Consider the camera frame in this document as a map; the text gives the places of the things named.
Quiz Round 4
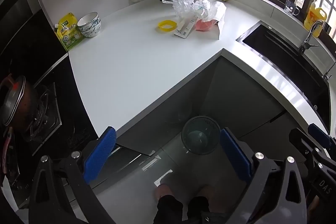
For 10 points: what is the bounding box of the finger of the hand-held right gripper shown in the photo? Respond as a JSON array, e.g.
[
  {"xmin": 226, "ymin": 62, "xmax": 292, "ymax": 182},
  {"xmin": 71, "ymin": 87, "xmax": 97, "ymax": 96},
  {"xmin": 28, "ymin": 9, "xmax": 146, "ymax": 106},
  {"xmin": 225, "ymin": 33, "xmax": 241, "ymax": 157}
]
[
  {"xmin": 308, "ymin": 123, "xmax": 336, "ymax": 151},
  {"xmin": 289, "ymin": 128, "xmax": 322, "ymax": 161}
]

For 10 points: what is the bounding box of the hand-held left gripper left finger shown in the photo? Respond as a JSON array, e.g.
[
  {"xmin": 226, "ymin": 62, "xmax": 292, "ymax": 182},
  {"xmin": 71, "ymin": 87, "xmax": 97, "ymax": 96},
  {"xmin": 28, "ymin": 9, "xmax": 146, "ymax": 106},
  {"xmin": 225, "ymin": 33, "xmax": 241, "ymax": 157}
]
[{"xmin": 28, "ymin": 126, "xmax": 117, "ymax": 224}]

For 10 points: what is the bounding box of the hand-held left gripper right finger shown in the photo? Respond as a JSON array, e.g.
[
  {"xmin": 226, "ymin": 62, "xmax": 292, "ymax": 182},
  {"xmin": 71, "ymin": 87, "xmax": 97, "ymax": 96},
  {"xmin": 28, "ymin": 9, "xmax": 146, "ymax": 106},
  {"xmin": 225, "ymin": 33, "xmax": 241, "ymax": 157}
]
[{"xmin": 220, "ymin": 127, "xmax": 308, "ymax": 224}]

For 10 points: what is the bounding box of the grey mesh trash bin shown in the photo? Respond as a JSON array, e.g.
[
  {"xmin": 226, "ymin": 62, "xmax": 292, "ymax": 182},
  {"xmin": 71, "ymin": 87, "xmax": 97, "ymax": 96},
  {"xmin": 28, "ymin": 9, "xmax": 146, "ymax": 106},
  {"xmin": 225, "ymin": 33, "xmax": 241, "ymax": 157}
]
[{"xmin": 181, "ymin": 115, "xmax": 221, "ymax": 156}]

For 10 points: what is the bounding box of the pink leaf-shaped dish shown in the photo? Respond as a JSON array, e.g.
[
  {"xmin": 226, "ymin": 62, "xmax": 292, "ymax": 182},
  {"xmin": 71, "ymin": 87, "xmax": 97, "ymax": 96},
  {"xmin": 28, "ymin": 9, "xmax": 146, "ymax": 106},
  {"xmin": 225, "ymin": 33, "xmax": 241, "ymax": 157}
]
[{"xmin": 196, "ymin": 19, "xmax": 219, "ymax": 32}]

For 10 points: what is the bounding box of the white toothbrush package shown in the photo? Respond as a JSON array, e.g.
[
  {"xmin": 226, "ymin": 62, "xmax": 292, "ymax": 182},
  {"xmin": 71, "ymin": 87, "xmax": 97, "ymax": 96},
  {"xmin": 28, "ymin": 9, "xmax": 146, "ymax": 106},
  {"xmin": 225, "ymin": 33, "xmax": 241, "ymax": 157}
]
[{"xmin": 174, "ymin": 17, "xmax": 197, "ymax": 38}]

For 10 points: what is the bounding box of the yellow plastic ring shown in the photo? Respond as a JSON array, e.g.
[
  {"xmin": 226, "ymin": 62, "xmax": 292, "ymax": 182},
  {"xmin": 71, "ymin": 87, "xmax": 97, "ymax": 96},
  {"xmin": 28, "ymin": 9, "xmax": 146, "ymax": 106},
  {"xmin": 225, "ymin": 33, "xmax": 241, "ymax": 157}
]
[{"xmin": 157, "ymin": 20, "xmax": 176, "ymax": 31}]

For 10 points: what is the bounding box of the white bag with pink item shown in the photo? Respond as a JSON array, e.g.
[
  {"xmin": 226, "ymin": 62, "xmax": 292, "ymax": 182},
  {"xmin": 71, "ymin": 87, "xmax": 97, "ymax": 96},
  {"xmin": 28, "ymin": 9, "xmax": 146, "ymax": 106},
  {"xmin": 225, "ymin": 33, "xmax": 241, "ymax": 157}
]
[{"xmin": 204, "ymin": 0, "xmax": 227, "ymax": 41}]

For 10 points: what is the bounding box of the clear plastic bag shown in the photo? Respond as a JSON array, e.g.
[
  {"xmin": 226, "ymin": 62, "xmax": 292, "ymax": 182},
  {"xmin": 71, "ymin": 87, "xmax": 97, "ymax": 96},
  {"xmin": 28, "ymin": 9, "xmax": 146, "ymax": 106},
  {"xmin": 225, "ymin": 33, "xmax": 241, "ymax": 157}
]
[{"xmin": 162, "ymin": 0, "xmax": 196, "ymax": 19}]

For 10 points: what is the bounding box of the pink slipper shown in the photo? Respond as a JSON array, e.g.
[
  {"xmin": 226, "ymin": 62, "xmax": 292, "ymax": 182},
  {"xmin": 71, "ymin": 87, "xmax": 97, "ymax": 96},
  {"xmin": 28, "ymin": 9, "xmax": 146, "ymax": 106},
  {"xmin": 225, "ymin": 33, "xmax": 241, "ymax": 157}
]
[
  {"xmin": 155, "ymin": 183, "xmax": 174, "ymax": 199},
  {"xmin": 202, "ymin": 185, "xmax": 223, "ymax": 204}
]

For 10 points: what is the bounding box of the grey base cabinet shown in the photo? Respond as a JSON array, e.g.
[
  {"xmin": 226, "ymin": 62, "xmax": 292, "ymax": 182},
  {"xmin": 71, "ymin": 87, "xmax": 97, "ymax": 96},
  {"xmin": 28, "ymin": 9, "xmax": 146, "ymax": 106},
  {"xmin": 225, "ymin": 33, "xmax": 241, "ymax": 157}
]
[{"xmin": 115, "ymin": 49, "xmax": 288, "ymax": 156}]

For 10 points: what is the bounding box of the person's right leg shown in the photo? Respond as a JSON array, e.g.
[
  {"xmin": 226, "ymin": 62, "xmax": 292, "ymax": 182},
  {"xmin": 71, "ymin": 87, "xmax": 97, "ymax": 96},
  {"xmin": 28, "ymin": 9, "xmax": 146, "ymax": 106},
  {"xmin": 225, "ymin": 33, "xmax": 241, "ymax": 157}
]
[{"xmin": 187, "ymin": 196, "xmax": 210, "ymax": 224}]

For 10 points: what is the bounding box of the gas stove burner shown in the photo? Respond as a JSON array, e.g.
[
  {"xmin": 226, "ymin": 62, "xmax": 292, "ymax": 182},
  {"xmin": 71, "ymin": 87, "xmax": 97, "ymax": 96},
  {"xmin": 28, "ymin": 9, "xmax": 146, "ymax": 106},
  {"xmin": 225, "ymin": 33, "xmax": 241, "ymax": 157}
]
[{"xmin": 16, "ymin": 82, "xmax": 63, "ymax": 156}]

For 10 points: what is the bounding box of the black kitchen sink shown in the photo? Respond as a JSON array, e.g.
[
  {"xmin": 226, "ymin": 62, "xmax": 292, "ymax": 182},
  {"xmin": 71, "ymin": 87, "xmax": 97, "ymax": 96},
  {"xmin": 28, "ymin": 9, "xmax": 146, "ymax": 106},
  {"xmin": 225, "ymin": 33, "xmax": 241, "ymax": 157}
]
[{"xmin": 236, "ymin": 21, "xmax": 332, "ymax": 130}]

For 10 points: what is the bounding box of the dark cooking pot with lid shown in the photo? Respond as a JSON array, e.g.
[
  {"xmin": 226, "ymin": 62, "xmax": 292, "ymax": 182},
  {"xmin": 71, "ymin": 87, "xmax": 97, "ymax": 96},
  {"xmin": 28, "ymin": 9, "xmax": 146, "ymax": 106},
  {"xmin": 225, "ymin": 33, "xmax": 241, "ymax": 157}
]
[{"xmin": 0, "ymin": 75, "xmax": 40, "ymax": 132}]

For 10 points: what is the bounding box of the chrome kitchen faucet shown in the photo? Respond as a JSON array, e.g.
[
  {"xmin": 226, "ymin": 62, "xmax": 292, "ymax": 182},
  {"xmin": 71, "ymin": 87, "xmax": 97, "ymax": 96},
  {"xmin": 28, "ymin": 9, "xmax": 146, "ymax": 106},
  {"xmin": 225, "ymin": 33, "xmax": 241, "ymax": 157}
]
[{"xmin": 298, "ymin": 20, "xmax": 326, "ymax": 54}]

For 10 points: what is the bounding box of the yellow detergent bottle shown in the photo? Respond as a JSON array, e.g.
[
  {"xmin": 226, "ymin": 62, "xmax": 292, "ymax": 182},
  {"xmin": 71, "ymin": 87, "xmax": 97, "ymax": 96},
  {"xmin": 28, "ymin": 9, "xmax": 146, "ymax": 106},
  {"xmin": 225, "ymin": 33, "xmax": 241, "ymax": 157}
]
[{"xmin": 304, "ymin": 0, "xmax": 328, "ymax": 38}]

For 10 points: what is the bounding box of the blue patterned white bowl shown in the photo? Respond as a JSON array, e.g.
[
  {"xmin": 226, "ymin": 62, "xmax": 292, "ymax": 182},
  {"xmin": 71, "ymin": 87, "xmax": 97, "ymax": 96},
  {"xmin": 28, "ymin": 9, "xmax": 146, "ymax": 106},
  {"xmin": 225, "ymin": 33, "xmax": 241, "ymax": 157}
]
[
  {"xmin": 77, "ymin": 12, "xmax": 99, "ymax": 30},
  {"xmin": 79, "ymin": 18, "xmax": 102, "ymax": 38}
]

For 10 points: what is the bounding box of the yellow refill pouch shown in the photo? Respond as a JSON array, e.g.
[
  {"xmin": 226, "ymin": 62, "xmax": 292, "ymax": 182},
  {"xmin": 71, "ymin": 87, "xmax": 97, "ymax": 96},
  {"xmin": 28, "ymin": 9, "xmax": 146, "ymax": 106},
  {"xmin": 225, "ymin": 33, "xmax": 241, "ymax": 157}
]
[{"xmin": 57, "ymin": 12, "xmax": 85, "ymax": 51}]

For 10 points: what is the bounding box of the clear glass mug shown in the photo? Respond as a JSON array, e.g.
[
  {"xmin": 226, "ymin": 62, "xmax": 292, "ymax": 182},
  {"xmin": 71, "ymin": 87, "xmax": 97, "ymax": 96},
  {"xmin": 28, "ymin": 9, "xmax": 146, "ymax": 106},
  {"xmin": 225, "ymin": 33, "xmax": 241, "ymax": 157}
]
[{"xmin": 285, "ymin": 0, "xmax": 300, "ymax": 16}]

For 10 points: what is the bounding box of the black range hood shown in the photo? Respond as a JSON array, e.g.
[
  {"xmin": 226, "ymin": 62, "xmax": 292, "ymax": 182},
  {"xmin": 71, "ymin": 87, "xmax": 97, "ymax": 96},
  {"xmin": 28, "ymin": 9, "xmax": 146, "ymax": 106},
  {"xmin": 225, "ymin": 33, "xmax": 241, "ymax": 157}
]
[{"xmin": 0, "ymin": 0, "xmax": 66, "ymax": 77}]

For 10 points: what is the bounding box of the red handled pan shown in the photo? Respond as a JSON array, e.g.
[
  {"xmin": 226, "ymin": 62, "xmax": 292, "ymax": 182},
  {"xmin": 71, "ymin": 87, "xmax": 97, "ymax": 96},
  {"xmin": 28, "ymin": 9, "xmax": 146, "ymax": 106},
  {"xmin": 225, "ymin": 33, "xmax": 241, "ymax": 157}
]
[{"xmin": 0, "ymin": 126, "xmax": 20, "ymax": 189}]

